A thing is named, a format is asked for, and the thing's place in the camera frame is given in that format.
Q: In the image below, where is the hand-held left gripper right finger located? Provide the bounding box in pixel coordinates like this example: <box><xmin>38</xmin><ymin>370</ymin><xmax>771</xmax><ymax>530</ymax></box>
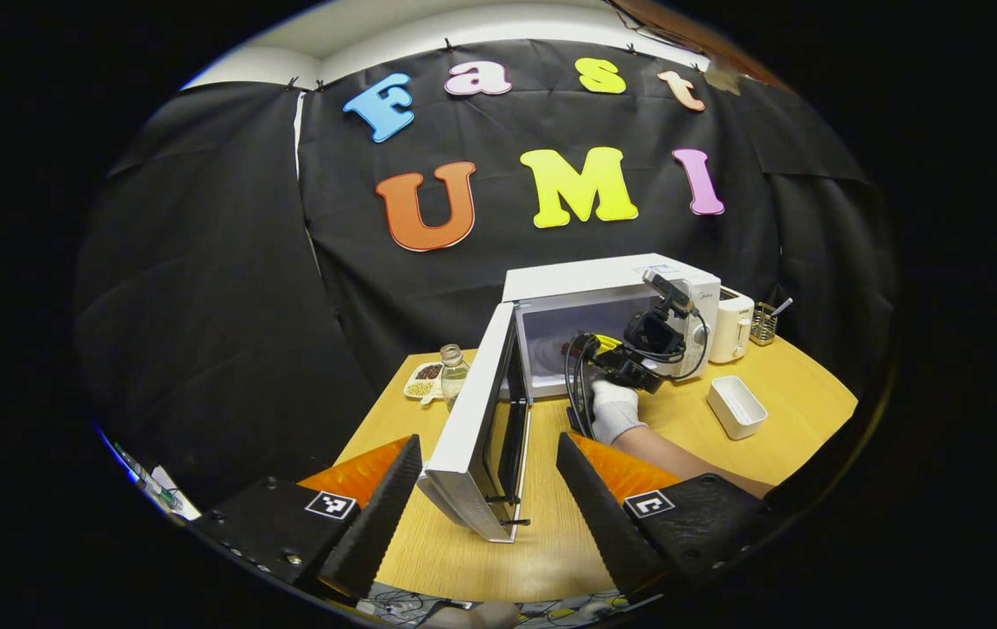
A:
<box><xmin>556</xmin><ymin>432</ymin><xmax>779</xmax><ymax>599</ymax></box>

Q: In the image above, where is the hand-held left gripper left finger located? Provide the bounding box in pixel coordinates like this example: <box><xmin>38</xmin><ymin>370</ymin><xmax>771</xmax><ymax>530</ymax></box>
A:
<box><xmin>192</xmin><ymin>434</ymin><xmax>423</xmax><ymax>604</ymax></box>

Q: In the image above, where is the white microwave oven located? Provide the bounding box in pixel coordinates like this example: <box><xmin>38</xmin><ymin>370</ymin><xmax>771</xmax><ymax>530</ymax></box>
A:
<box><xmin>418</xmin><ymin>253</ymin><xmax>723</xmax><ymax>544</ymax></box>

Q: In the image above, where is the white toaster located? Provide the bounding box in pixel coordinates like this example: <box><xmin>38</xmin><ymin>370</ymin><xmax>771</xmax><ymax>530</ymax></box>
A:
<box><xmin>710</xmin><ymin>287</ymin><xmax>755</xmax><ymax>364</ymax></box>

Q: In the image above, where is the white rectangular dish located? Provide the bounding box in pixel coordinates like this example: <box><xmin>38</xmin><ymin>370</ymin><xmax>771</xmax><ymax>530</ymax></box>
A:
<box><xmin>707</xmin><ymin>376</ymin><xmax>768</xmax><ymax>440</ymax></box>

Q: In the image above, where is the divided dish of beans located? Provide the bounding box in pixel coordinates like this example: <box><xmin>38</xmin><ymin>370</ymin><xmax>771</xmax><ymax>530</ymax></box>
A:
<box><xmin>403</xmin><ymin>362</ymin><xmax>445</xmax><ymax>404</ymax></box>

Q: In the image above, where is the clear glass bottle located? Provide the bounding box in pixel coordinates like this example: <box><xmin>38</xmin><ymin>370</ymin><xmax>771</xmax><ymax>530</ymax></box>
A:
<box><xmin>440</xmin><ymin>344</ymin><xmax>470</xmax><ymax>411</ymax></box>

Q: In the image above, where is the white paper sheet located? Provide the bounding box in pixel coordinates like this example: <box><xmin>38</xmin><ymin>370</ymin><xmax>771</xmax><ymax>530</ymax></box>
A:
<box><xmin>149</xmin><ymin>466</ymin><xmax>202</xmax><ymax>522</ymax></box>

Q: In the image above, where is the black backdrop cloth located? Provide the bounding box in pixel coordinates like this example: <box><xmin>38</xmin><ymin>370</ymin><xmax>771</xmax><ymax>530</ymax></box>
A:
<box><xmin>74</xmin><ymin>39</ymin><xmax>897</xmax><ymax>499</ymax></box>

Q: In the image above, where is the black cable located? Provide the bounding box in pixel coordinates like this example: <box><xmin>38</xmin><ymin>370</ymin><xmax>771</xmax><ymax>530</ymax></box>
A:
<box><xmin>563</xmin><ymin>332</ymin><xmax>600</xmax><ymax>438</ymax></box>

